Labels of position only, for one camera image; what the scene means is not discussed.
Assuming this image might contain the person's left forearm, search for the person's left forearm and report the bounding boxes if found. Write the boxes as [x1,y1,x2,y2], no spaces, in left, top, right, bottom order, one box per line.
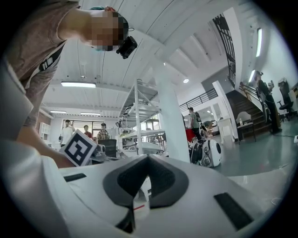
[16,124,76,168]

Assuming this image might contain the white round column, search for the white round column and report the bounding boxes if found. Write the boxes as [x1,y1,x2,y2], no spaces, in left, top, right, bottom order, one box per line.
[152,61,191,164]

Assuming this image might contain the black monitor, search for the black monitor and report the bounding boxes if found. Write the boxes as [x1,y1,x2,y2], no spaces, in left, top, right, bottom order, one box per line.
[97,139,117,159]

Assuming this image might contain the black office chair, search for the black office chair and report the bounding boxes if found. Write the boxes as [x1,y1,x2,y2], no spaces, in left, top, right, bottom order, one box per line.
[277,78,295,122]

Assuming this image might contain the black shoulder strap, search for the black shoulder strap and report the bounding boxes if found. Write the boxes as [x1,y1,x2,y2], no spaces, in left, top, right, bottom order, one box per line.
[39,41,67,71]

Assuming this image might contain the white chair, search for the white chair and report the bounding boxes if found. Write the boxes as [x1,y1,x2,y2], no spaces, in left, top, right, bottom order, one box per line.
[236,111,252,125]

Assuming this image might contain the dark wooden staircase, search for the dark wooden staircase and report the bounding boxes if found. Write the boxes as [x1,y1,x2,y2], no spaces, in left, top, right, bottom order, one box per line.
[226,89,273,133]

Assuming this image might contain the person's head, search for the person's head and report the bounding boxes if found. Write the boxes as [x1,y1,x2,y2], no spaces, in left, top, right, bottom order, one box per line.
[67,6,130,52]

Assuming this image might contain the black bag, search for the black bag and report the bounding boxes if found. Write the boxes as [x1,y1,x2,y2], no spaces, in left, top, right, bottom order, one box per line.
[189,140,206,164]

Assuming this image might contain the black balcony railing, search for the black balcony railing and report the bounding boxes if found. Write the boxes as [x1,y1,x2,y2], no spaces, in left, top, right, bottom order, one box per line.
[179,88,219,112]

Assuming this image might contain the white cabinet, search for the white cabinet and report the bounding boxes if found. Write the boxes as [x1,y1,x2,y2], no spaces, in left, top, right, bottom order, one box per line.
[217,118,234,144]

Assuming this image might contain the person's brown t-shirt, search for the person's brown t-shirt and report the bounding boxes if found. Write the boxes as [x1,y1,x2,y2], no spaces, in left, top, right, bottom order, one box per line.
[6,0,81,127]

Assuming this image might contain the dark side table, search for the dark side table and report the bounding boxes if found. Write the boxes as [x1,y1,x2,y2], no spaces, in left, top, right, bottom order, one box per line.
[236,120,257,143]

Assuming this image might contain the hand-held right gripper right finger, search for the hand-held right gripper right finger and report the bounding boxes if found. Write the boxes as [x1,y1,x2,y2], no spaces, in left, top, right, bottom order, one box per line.
[134,154,277,238]

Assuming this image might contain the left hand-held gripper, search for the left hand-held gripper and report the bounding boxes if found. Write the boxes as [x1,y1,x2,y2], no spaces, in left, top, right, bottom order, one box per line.
[59,129,107,167]

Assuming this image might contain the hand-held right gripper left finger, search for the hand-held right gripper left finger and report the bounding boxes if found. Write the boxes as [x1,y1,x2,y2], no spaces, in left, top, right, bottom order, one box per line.
[59,154,150,234]

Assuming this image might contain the white metal shelving rack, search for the white metal shelving rack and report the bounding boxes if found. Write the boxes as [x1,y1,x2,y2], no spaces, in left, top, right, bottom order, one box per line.
[118,78,169,157]

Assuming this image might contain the black head-mounted camera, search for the black head-mounted camera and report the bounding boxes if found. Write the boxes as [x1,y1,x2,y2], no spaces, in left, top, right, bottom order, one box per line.
[115,35,138,60]

